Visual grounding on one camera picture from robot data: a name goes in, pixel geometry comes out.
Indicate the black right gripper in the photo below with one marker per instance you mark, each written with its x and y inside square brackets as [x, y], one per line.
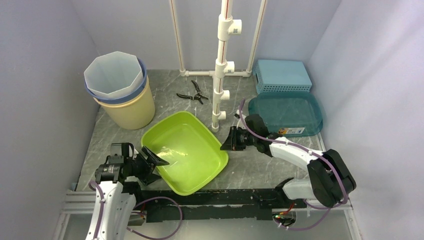
[231, 143]

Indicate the translucent white faceted bin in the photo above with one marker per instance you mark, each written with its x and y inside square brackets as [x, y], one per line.
[113, 75]

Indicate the white PVC pipe frame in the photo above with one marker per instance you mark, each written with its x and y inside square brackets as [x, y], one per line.
[227, 27]

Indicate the teal translucent plastic tub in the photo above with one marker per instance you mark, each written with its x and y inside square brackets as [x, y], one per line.
[290, 113]

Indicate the blue bucket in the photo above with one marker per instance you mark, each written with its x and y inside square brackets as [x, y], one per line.
[128, 97]

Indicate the lime green plastic tub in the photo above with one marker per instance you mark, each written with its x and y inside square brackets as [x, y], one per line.
[191, 150]

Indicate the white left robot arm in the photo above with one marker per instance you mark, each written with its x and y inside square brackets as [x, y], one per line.
[114, 203]

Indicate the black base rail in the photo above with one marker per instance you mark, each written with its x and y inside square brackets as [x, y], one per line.
[256, 203]

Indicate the beige plastic bucket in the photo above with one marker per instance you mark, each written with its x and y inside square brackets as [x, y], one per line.
[133, 114]

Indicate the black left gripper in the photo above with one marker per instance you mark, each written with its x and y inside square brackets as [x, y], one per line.
[147, 177]

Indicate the light blue perforated basket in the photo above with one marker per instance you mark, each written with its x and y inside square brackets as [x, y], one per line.
[281, 76]

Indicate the black handled pliers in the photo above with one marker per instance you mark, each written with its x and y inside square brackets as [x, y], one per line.
[197, 97]

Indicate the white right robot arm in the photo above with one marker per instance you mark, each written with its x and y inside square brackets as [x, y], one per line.
[329, 180]

